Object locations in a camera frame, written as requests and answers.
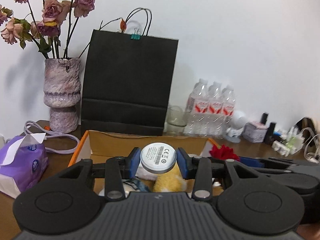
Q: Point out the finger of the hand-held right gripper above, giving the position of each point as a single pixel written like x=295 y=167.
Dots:
x=251 y=161
x=292 y=172

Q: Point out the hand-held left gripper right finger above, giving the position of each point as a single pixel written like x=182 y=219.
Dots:
x=183 y=163

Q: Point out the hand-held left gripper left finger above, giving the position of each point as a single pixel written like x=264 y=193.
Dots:
x=133 y=162

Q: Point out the yellow and white plush toy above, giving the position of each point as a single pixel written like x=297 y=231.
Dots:
x=170 y=180

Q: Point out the blue and black wrapper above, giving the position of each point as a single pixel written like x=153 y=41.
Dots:
x=138 y=185

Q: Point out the red cardboard box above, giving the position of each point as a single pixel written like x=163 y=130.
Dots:
x=150 y=143

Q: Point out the white round puck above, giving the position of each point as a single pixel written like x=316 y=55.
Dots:
x=158 y=156

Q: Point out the red fabric rose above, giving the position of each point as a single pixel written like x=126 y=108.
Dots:
x=223 y=152

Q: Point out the white plastic holder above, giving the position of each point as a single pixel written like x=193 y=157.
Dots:
x=281 y=148

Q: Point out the grey printed tin box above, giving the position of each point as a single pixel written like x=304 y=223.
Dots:
x=255 y=132

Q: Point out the green spray bottle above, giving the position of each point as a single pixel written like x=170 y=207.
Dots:
x=292 y=140

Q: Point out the tall black box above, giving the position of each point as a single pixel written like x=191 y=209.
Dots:
x=270 y=133

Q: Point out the white robot speaker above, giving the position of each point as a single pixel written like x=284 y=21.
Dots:
x=237 y=125

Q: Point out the clear glass cup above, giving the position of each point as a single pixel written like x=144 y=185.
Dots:
x=176 y=120

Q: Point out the brown paper bag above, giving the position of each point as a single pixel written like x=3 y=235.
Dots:
x=308 y=122

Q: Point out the clear water bottle red label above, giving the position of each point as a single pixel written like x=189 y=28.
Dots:
x=215 y=111
x=228 y=112
x=198 y=110

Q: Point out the black paper bag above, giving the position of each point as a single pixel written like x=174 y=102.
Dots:
x=130 y=80

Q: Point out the mottled purple ceramic vase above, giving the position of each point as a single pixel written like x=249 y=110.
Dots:
x=62 y=92

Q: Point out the purple tissue pack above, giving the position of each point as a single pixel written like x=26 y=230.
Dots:
x=22 y=162

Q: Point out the teal binder clip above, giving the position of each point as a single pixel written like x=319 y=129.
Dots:
x=135 y=36

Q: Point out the dried pink rose bouquet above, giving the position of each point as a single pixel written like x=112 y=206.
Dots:
x=52 y=11

